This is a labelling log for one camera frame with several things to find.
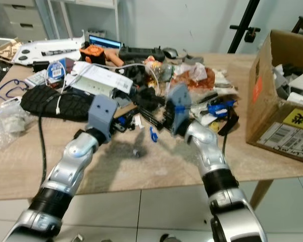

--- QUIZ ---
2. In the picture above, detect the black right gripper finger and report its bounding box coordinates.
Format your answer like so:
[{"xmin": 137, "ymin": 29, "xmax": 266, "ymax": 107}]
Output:
[{"xmin": 132, "ymin": 107, "xmax": 166, "ymax": 133}]

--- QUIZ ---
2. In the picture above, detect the small blue clip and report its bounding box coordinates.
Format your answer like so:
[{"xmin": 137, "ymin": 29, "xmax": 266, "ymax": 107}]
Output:
[{"xmin": 148, "ymin": 126, "xmax": 159, "ymax": 141}]

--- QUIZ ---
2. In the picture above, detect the clear plastic bottle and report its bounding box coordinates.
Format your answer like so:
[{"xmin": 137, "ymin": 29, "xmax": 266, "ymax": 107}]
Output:
[{"xmin": 151, "ymin": 63, "xmax": 175, "ymax": 82}]

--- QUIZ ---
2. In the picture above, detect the white labelled power supply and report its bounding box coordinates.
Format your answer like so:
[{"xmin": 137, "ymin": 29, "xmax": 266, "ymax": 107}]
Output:
[{"xmin": 70, "ymin": 61, "xmax": 135, "ymax": 97}]

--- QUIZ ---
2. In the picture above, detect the crumpled orange plastic wrapper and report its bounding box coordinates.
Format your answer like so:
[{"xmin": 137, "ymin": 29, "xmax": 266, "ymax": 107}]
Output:
[{"xmin": 171, "ymin": 63, "xmax": 216, "ymax": 92}]

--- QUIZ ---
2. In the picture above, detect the blue and black part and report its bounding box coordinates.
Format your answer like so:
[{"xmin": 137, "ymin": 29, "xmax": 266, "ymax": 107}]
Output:
[{"xmin": 207, "ymin": 100, "xmax": 236, "ymax": 119}]

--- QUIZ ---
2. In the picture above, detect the grey computer mouse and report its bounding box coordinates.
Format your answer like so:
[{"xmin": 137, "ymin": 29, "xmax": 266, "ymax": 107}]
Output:
[{"xmin": 162, "ymin": 47, "xmax": 179, "ymax": 60}]

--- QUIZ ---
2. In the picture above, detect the black rubber tread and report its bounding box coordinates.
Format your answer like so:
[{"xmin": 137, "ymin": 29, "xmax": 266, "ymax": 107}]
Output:
[{"xmin": 20, "ymin": 84, "xmax": 97, "ymax": 122}]

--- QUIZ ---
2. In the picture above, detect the laptop with blue screen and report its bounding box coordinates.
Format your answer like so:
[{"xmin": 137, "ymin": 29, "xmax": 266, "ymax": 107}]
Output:
[{"xmin": 88, "ymin": 35, "xmax": 122, "ymax": 50}]

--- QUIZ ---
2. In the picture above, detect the brown cardboard box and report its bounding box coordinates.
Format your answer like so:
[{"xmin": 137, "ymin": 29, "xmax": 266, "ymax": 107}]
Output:
[{"xmin": 245, "ymin": 29, "xmax": 303, "ymax": 166}]

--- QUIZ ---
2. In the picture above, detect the white plastic cover panel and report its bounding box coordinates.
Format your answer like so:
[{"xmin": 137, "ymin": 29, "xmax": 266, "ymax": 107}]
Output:
[{"xmin": 10, "ymin": 31, "xmax": 87, "ymax": 66}]

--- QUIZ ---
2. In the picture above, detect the clear plastic bag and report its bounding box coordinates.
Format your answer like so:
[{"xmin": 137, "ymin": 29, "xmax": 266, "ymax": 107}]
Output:
[{"xmin": 0, "ymin": 98, "xmax": 29, "ymax": 152}]

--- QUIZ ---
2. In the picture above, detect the wooden table leg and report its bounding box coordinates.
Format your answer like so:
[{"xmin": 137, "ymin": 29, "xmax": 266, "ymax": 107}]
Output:
[{"xmin": 252, "ymin": 179, "xmax": 275, "ymax": 210}]

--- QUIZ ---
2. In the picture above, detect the white shelf unit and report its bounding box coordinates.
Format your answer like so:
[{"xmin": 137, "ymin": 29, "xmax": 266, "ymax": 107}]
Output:
[{"xmin": 50, "ymin": 0, "xmax": 120, "ymax": 41}]

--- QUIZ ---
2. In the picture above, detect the black tripod stand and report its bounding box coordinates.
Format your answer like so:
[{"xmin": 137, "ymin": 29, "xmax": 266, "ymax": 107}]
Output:
[{"xmin": 227, "ymin": 0, "xmax": 261, "ymax": 54}]

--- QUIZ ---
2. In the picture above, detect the brown wooden cutout piece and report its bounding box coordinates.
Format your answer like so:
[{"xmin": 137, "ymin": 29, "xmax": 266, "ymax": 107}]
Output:
[{"xmin": 0, "ymin": 39, "xmax": 24, "ymax": 62}]

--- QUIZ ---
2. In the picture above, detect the grey drawer cabinet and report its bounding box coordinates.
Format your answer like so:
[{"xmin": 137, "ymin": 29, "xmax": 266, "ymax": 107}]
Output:
[{"xmin": 0, "ymin": 0, "xmax": 44, "ymax": 42}]

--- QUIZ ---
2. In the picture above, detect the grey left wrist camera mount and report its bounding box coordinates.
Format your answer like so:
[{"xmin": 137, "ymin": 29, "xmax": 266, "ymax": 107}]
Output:
[{"xmin": 88, "ymin": 95, "xmax": 119, "ymax": 134}]

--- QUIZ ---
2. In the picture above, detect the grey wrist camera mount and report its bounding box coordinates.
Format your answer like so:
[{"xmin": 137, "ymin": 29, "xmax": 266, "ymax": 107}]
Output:
[
  {"xmin": 166, "ymin": 83, "xmax": 190, "ymax": 137},
  {"xmin": 88, "ymin": 95, "xmax": 119, "ymax": 134}
]

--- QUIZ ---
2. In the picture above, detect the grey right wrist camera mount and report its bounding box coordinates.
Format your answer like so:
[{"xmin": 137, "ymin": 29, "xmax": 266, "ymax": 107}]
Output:
[{"xmin": 166, "ymin": 83, "xmax": 190, "ymax": 137}]

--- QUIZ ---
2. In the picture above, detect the black hanging cable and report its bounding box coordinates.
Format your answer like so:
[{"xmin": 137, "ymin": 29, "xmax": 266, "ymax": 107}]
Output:
[{"xmin": 37, "ymin": 115, "xmax": 47, "ymax": 188}]

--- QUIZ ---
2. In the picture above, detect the blue cord loop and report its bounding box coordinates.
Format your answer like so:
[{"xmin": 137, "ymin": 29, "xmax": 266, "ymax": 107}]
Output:
[{"xmin": 0, "ymin": 78, "xmax": 31, "ymax": 102}]

